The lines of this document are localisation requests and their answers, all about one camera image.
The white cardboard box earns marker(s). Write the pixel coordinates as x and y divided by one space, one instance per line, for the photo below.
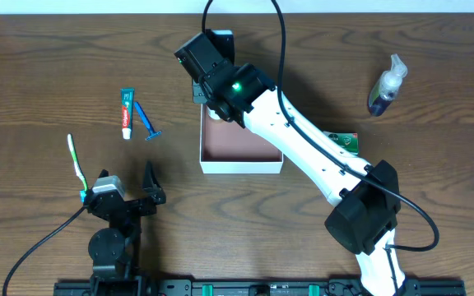
227 148

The green Dettol soap bar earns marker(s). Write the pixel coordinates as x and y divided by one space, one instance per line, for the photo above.
346 140

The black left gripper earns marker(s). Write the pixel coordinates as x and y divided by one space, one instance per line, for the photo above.
127 204

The white speckled cream tube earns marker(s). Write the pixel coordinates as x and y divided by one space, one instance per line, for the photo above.
212 114

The green white toothbrush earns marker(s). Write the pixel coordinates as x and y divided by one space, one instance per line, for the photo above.
77 167

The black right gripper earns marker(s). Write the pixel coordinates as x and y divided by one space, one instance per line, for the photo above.
197 95

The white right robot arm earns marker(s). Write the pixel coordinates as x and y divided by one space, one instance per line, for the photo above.
363 220

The Colgate toothpaste tube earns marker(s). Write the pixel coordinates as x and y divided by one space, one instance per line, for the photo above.
127 97

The clear pump bottle purple liquid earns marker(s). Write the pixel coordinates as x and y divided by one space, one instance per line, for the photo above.
386 89

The blue disposable razor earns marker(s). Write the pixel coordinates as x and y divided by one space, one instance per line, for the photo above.
152 133

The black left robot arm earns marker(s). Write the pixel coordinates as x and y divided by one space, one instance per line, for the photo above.
115 249

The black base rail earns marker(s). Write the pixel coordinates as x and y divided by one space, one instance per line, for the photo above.
336 287

